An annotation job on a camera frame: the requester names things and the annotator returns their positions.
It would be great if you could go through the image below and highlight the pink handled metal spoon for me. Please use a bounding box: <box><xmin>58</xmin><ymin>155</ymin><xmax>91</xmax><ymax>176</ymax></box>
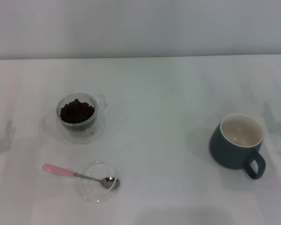
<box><xmin>42</xmin><ymin>163</ymin><xmax>120</xmax><ymax>190</ymax></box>

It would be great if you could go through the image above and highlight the clear glass saucer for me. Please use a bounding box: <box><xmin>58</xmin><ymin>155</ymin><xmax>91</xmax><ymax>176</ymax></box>
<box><xmin>57</xmin><ymin>110</ymin><xmax>106</xmax><ymax>144</ymax></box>

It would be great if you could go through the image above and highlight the clear double-wall glass cup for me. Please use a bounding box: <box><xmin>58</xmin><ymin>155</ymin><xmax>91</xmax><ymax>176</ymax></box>
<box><xmin>56</xmin><ymin>93</ymin><xmax>108</xmax><ymax>133</ymax></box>

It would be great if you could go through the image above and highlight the pile of dark coffee beans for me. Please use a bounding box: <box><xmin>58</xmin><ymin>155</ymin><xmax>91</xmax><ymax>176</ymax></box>
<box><xmin>60</xmin><ymin>98</ymin><xmax>96</xmax><ymax>124</ymax></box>

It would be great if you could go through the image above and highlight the dark green ceramic mug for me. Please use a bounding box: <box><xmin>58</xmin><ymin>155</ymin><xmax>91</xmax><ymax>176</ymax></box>
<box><xmin>209</xmin><ymin>113</ymin><xmax>266</xmax><ymax>180</ymax></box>

